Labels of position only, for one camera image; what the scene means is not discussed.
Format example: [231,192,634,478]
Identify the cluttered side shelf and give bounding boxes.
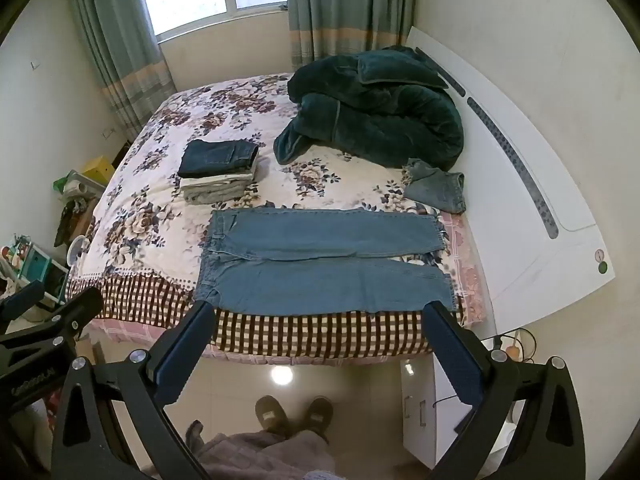
[0,234,70,312]

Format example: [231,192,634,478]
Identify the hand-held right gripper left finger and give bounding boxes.
[50,300,218,480]

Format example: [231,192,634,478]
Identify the cluttered side table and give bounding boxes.
[52,170,107,250]

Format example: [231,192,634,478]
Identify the white headboard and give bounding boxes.
[404,25,616,337]

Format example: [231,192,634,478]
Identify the white nightstand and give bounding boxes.
[399,354,518,467]

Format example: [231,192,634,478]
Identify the folded beige pants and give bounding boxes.
[179,159,264,206]

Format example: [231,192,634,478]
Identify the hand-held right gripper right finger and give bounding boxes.
[422,301,586,480]

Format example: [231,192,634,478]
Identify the pink patterned cloth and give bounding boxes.
[439,210,495,332]

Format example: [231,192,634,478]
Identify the small crumpled denim garment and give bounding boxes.
[402,157,466,214]

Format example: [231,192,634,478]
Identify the black cable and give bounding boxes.
[492,327,538,363]

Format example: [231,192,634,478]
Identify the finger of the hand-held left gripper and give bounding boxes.
[0,286,104,357]
[0,280,46,322]

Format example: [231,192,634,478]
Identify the person's grey robe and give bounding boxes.
[185,420,332,480]

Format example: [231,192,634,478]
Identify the yellow box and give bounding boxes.
[81,155,114,184]

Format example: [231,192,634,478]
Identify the person's right slipper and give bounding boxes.
[302,396,334,443]

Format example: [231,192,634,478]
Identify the green striped curtain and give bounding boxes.
[284,0,420,69]
[64,0,177,137]

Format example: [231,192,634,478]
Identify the small white fan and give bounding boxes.
[67,237,91,266]

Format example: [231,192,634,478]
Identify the folded dark blue jeans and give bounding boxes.
[180,139,260,179]

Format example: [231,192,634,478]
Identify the dark green plush blanket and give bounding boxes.
[273,45,464,172]

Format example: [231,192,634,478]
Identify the light blue denim pants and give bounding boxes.
[194,208,457,317]

